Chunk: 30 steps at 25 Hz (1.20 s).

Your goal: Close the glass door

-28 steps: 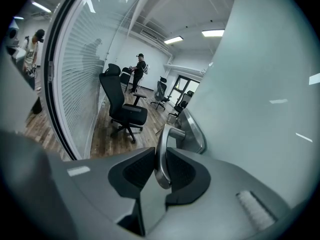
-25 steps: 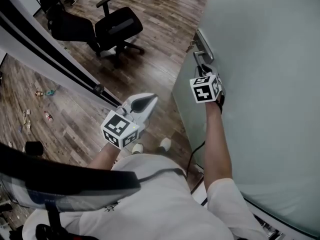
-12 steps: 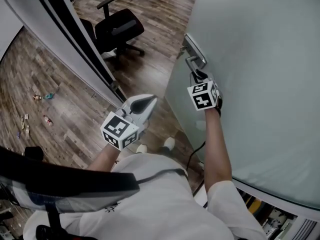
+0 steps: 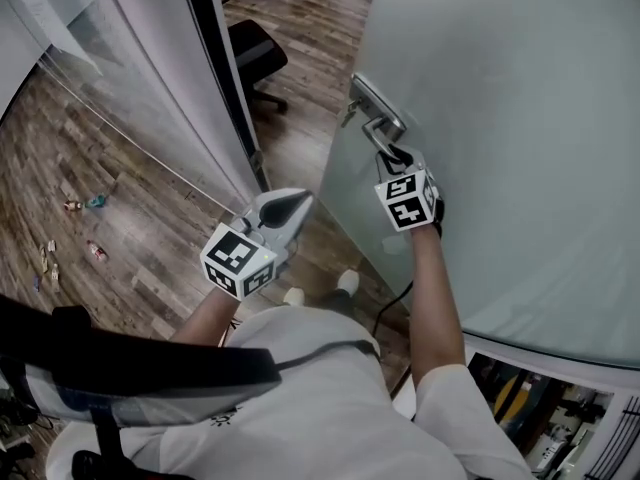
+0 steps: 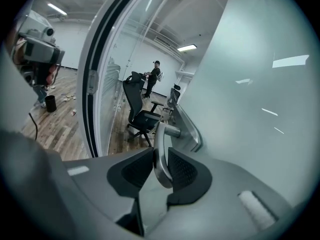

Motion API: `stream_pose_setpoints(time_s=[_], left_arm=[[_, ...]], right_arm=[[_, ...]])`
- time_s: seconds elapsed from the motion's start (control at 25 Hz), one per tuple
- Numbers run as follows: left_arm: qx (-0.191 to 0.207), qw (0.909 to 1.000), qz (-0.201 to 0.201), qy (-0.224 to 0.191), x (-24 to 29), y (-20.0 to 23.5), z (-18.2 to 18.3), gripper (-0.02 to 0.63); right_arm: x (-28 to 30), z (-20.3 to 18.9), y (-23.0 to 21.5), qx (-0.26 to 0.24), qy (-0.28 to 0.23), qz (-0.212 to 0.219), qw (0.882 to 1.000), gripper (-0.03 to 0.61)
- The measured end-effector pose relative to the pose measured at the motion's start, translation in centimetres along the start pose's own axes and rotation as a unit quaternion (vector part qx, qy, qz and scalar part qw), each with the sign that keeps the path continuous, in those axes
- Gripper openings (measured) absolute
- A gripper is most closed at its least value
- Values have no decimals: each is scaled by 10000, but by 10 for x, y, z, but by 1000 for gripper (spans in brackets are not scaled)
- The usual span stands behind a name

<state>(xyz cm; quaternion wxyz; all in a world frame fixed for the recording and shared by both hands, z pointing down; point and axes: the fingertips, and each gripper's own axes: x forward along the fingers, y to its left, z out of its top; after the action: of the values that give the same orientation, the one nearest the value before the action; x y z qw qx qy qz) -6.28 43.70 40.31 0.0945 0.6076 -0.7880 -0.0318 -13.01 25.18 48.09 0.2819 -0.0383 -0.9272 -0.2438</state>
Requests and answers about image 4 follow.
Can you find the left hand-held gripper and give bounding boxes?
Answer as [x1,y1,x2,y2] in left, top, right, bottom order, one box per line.
[199,187,316,303]

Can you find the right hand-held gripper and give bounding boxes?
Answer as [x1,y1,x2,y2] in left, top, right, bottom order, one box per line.
[373,143,446,233]

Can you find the metal door handle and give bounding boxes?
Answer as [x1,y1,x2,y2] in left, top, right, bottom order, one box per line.
[348,72,408,162]

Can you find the frosted glass door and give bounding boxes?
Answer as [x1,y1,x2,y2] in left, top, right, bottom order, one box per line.
[318,0,640,370]

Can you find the person's left forearm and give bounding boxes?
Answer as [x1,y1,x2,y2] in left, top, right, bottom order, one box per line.
[168,284,242,349]

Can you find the person's right forearm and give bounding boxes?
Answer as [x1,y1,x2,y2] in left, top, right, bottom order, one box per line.
[406,223,469,390]

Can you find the keys in door lock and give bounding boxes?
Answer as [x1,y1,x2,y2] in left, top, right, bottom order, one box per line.
[340,98,362,128]

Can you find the person's right white shoe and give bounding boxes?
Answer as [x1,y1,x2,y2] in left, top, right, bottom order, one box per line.
[336,269,361,295]

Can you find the black office chair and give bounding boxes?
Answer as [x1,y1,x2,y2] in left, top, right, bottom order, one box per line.
[227,18,291,115]

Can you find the small teal and red toy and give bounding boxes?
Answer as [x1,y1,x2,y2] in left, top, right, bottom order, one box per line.
[63,193,108,213]

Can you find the person's white shirt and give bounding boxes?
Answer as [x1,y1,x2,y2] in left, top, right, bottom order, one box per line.
[44,304,533,480]

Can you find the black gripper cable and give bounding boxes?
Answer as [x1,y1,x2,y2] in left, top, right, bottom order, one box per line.
[371,279,416,353]

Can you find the black door frame post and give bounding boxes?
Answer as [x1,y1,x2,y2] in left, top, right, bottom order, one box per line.
[178,0,272,194]

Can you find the black chest harness strap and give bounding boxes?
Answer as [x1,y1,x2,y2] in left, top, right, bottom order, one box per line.
[0,293,282,426]

